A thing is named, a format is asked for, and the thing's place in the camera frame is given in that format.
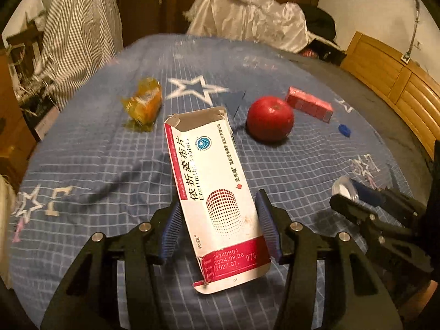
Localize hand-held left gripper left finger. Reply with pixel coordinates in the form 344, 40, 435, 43
39, 201, 183, 330

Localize wooden headboard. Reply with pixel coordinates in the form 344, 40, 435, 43
340, 32, 440, 161

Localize white and red medicine box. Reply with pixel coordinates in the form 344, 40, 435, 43
163, 106, 272, 295

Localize wall cable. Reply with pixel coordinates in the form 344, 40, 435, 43
400, 0, 423, 65

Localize blue printed blanket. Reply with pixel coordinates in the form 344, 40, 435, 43
9, 34, 414, 330

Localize shiny white cloth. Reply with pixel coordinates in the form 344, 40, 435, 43
186, 0, 341, 54

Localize wooden chest of drawers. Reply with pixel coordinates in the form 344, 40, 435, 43
0, 51, 37, 194

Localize black cloth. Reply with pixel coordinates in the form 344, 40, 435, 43
299, 3, 346, 61

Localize pile of white cables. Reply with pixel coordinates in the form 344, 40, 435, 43
6, 41, 53, 111

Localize red apple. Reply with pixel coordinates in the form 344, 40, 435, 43
246, 96, 295, 142

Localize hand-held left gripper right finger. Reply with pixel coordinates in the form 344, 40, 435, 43
254, 189, 405, 330

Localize yellow plastic wrapper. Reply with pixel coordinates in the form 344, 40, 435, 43
120, 77, 163, 133

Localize striped hanging cloth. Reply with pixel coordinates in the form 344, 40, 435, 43
32, 0, 124, 111

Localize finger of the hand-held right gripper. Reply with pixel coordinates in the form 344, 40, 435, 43
330, 194, 380, 229
376, 186, 427, 214

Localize small pink box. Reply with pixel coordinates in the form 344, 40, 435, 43
285, 87, 334, 123

